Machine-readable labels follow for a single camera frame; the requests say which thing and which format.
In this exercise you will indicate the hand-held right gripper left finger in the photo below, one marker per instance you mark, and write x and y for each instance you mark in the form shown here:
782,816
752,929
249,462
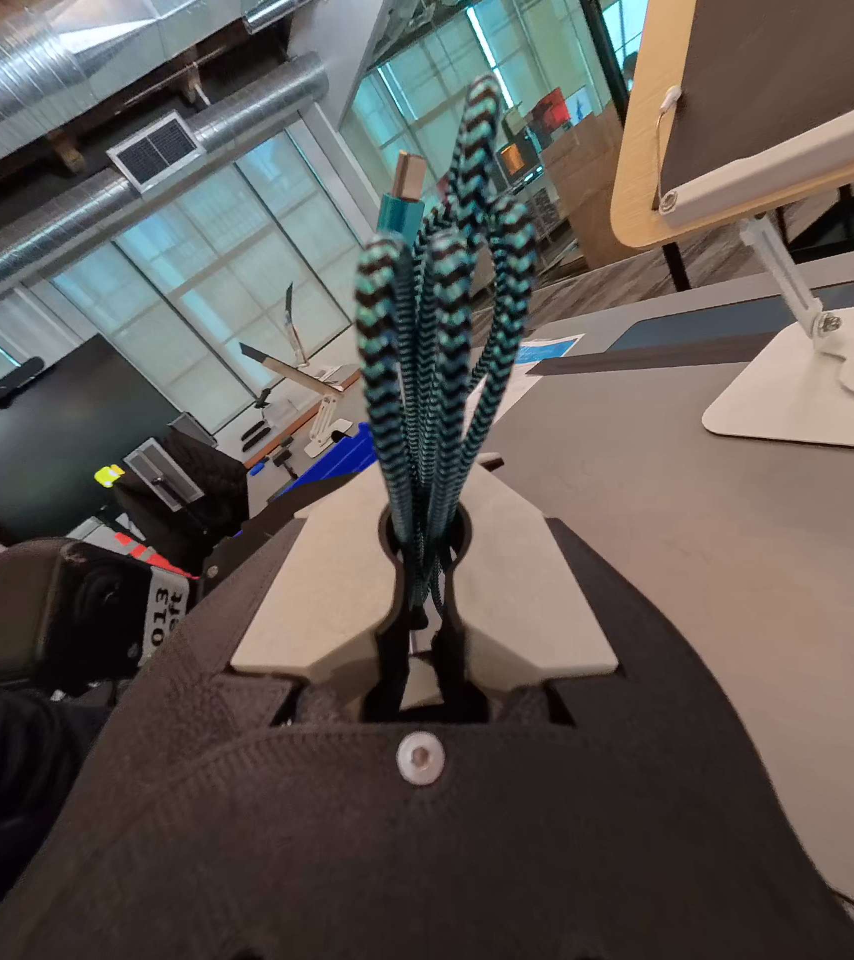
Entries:
307,600

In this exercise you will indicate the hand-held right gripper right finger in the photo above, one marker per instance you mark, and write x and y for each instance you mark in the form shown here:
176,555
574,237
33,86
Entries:
539,600

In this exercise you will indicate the blue plastic bin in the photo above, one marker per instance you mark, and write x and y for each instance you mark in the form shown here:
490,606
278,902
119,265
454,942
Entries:
337,461

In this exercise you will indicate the large black monitor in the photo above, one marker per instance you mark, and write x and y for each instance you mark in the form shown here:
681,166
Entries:
59,450

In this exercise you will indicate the printed paper leaflet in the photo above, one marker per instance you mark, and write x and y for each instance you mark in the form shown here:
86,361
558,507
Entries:
547,351

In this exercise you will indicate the black tape strip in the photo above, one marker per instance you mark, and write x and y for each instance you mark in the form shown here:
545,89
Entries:
659,356

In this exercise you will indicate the black stanchion pole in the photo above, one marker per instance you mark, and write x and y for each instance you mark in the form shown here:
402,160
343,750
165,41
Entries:
670,266

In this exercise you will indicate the plywood cabinet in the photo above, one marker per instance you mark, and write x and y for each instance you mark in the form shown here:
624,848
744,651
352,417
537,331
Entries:
584,210

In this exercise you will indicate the white vent grille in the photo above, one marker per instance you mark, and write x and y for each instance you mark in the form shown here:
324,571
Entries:
157,150

